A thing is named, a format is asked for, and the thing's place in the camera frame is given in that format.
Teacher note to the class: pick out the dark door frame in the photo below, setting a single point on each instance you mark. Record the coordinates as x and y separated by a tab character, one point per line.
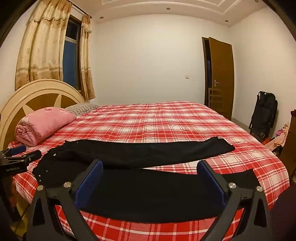
205	69

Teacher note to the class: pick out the narrow beige patterned curtain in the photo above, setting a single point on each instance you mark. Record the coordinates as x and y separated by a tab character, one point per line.
86	58

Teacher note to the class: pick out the wide beige patterned curtain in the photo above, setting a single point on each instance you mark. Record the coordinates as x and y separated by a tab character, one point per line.
44	44

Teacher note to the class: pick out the black pants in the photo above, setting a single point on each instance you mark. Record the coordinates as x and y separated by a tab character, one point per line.
148	185

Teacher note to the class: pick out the pile of clothes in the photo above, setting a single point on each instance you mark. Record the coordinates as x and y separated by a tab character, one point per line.
278	139

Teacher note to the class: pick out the brown wooden door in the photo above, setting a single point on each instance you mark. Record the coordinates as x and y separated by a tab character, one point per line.
222	74

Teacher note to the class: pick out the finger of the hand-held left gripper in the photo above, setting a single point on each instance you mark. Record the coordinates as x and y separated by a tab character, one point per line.
16	149
27	155

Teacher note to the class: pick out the pink folded blanket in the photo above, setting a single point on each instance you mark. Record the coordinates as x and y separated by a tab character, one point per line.
44	125

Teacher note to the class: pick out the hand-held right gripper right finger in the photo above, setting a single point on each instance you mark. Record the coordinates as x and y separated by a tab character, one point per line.
212	185

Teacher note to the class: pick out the red plaid bed sheet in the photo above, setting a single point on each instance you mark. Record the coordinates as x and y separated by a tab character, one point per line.
161	120

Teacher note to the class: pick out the wooden chair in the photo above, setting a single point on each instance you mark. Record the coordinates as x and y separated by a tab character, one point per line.
215	97

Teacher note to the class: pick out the person's dark clothing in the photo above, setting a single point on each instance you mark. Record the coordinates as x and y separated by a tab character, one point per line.
285	217

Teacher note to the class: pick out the dark window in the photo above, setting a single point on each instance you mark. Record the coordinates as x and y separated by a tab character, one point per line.
71	51

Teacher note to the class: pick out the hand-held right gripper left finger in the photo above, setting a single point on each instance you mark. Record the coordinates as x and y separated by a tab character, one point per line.
89	185

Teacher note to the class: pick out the dark curtain rod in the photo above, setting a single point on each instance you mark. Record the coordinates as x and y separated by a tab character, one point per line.
78	9

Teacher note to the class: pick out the striped pillow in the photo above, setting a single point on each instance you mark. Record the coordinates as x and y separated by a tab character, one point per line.
82	108

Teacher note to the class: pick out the cream wooden headboard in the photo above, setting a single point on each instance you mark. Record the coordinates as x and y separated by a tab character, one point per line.
39	97

